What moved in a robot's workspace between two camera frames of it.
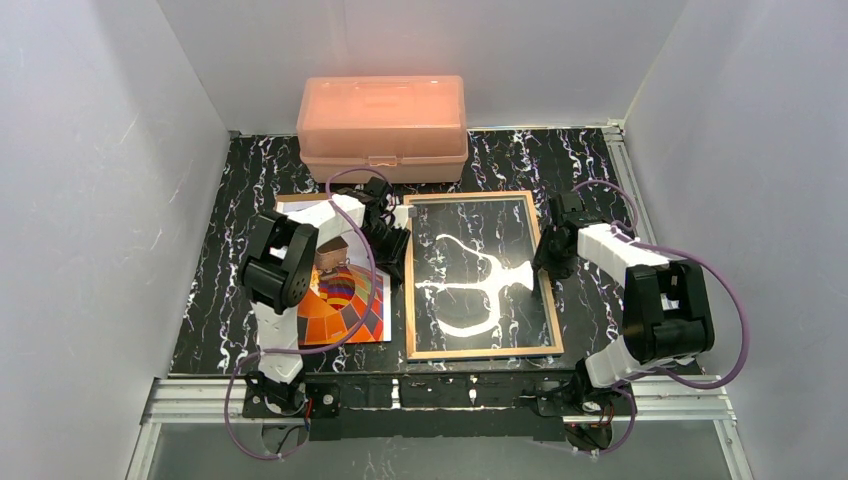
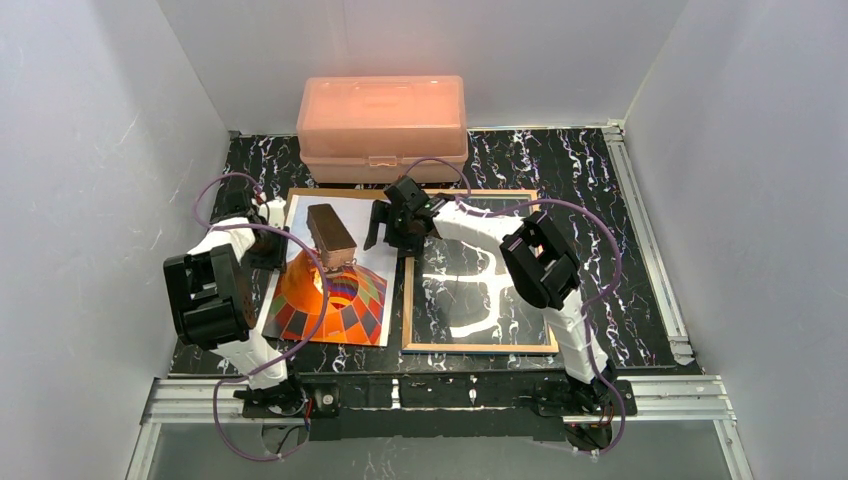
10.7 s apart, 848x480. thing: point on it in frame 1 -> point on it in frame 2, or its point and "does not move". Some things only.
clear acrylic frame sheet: (474, 283) does not move
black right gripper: (552, 252) -> (394, 223)
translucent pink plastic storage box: (410, 128) does not move
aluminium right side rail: (618, 147) does not move
